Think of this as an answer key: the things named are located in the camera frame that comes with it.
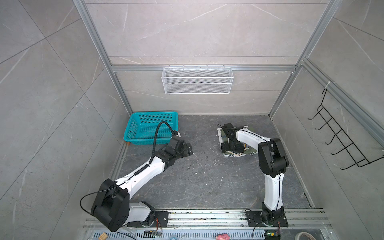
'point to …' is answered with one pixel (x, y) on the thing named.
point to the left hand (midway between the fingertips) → (186, 145)
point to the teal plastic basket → (141, 126)
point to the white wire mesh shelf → (197, 80)
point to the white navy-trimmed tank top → (222, 140)
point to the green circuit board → (272, 234)
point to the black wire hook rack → (358, 157)
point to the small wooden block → (103, 236)
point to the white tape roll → (297, 237)
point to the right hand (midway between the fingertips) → (230, 150)
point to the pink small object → (224, 236)
